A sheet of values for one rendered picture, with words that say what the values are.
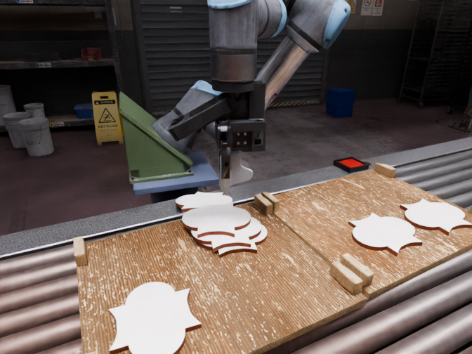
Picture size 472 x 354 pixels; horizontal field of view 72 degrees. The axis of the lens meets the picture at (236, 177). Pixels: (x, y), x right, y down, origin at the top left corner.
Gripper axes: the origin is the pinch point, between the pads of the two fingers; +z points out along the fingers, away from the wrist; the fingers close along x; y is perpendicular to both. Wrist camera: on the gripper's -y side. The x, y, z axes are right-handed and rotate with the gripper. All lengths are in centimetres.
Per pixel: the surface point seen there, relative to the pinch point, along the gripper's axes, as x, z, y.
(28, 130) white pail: 307, 73, -176
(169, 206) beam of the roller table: 17.1, 12.7, -11.7
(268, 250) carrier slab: -6.2, 10.6, 8.0
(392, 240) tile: -7.9, 9.6, 32.2
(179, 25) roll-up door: 473, -28, -13
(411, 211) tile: 1.7, 9.5, 42.9
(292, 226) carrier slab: 1.0, 10.6, 14.9
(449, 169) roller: 28, 13, 74
